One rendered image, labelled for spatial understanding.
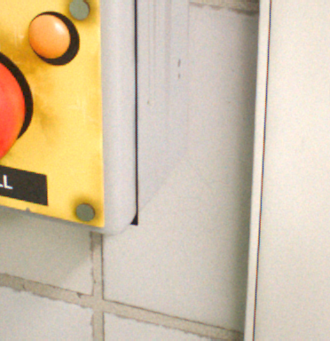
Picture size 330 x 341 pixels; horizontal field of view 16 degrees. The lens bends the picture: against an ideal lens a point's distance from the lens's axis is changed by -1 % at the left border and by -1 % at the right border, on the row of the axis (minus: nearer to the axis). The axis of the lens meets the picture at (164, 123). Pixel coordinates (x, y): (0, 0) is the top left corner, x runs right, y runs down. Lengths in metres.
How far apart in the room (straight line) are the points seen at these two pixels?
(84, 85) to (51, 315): 0.18
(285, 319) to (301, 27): 0.13
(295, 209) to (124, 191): 0.07
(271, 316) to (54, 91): 0.14
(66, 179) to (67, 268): 0.12
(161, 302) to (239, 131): 0.10
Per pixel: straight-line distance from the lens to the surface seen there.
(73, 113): 0.39
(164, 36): 0.42
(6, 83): 0.39
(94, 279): 0.52
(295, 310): 0.47
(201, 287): 0.50
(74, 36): 0.38
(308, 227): 0.45
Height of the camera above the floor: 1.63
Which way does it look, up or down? 27 degrees down
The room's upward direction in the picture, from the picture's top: straight up
